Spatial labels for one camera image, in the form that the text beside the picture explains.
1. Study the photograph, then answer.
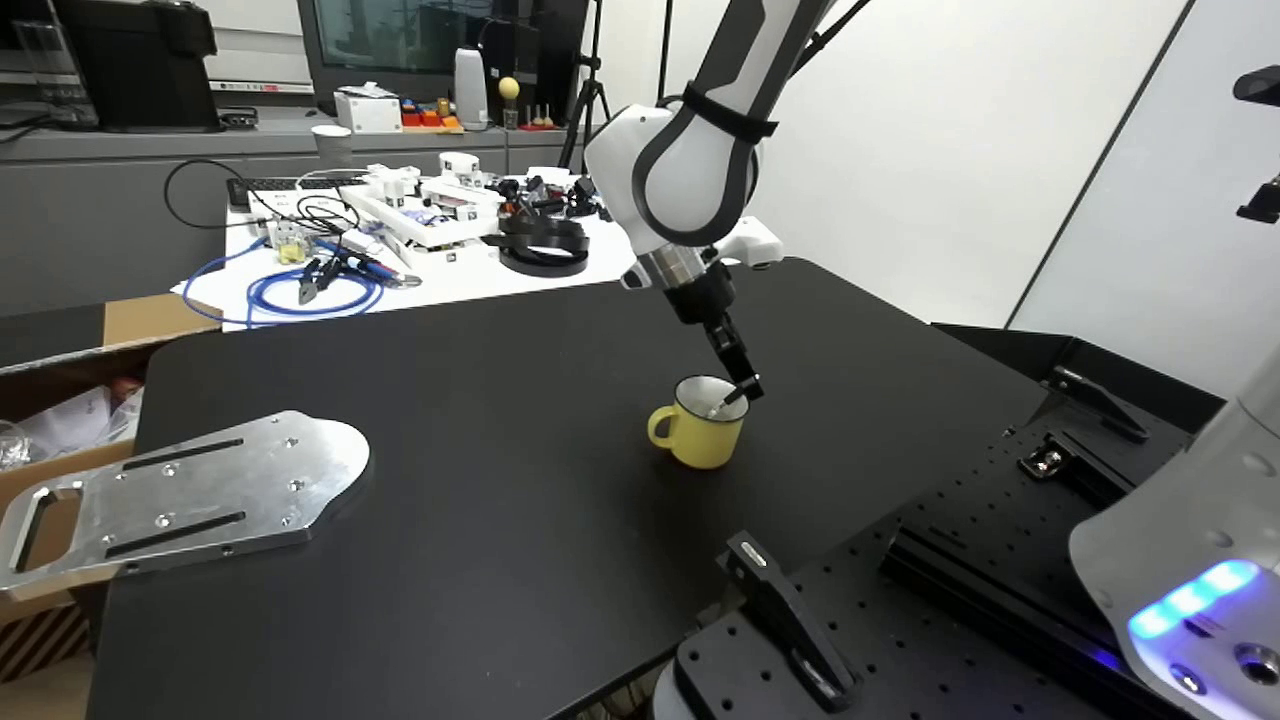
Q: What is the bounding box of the cardboard box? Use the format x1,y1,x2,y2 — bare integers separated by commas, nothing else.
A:
0,291,226,687

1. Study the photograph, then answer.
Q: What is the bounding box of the silver metal mounting plate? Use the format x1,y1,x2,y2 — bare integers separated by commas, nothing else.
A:
0,409,371,601

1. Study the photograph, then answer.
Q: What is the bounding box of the large wall monitor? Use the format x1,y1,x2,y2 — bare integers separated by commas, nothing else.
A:
297,0,587,119

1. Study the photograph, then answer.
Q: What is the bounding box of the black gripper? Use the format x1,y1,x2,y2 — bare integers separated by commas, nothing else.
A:
664,265,765,399

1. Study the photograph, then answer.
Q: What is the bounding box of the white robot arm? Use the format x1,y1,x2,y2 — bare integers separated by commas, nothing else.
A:
584,0,831,399

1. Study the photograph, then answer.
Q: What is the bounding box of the coiled black cable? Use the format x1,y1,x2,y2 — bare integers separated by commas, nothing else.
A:
498,214,594,280

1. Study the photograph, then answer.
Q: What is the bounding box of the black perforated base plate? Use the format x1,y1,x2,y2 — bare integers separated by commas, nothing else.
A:
654,330,1280,720

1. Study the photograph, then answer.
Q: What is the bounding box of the blue cable coil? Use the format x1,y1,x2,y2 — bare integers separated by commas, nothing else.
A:
181,238,405,330

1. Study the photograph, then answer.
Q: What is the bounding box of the yellow enamel mug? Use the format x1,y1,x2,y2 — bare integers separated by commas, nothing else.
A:
649,378,749,471

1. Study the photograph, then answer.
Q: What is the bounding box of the black clamp bracket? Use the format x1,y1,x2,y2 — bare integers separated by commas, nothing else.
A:
721,532,855,711

